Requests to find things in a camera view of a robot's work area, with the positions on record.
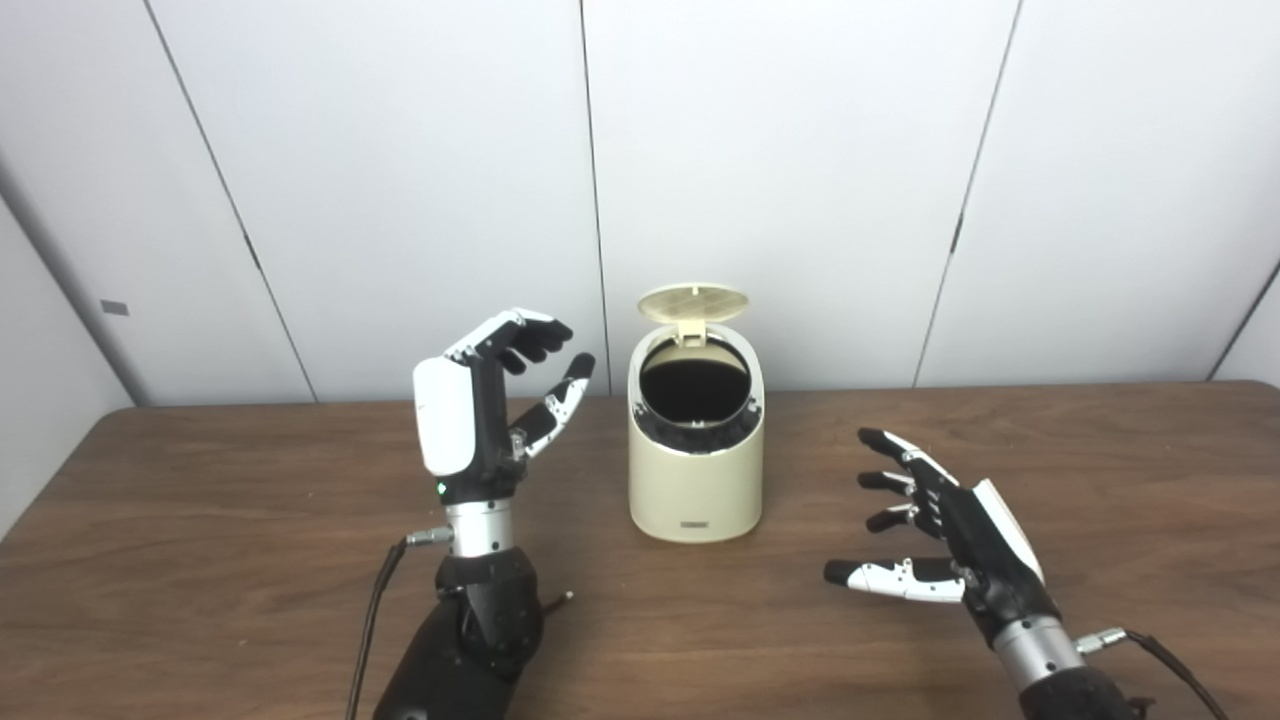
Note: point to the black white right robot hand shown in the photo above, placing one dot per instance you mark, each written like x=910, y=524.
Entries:
x=990, y=560

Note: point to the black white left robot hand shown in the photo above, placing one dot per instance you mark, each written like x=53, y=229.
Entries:
x=445, y=410

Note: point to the cream-colored bin body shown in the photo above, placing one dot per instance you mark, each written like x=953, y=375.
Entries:
x=695, y=490

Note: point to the cream round bin lid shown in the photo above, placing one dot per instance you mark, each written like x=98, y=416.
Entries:
x=692, y=302

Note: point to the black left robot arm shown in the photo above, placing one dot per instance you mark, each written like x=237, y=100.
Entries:
x=480, y=620

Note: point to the small grey wall label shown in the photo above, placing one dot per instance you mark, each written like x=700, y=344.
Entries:
x=114, y=307

